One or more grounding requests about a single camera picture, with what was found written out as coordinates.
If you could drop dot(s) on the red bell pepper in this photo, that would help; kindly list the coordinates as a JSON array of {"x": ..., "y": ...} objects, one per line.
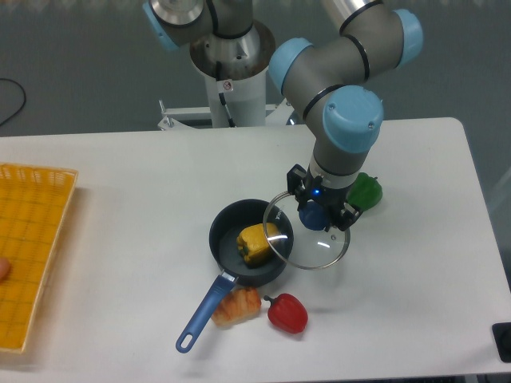
[{"x": 287, "y": 313}]

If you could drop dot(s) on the yellow plastic basket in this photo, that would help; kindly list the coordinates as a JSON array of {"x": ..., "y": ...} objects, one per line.
[{"x": 34, "y": 203}]

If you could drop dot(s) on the dark pot blue handle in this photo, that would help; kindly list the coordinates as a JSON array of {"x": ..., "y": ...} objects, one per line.
[{"x": 234, "y": 272}]

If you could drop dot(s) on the green bell pepper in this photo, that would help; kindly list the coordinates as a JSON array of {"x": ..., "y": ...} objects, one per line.
[{"x": 365, "y": 193}]

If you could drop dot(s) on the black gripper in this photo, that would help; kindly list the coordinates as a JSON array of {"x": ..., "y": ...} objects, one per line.
[{"x": 306, "y": 188}]

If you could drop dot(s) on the orange object at left edge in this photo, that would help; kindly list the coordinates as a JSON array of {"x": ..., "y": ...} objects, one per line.
[{"x": 4, "y": 268}]

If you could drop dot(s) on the glass pot lid blue knob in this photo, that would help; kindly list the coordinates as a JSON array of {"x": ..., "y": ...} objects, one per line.
[{"x": 300, "y": 237}]

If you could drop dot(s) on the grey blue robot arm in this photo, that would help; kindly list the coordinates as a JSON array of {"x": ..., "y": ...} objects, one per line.
[{"x": 323, "y": 85}]

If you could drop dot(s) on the black device at table edge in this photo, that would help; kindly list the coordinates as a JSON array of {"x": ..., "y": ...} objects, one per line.
[{"x": 501, "y": 334}]

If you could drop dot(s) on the croissant bread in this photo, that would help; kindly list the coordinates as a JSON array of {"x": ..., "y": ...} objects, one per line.
[{"x": 237, "y": 306}]

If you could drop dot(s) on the yellow bell pepper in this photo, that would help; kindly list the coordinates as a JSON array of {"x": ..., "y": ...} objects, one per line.
[{"x": 253, "y": 246}]

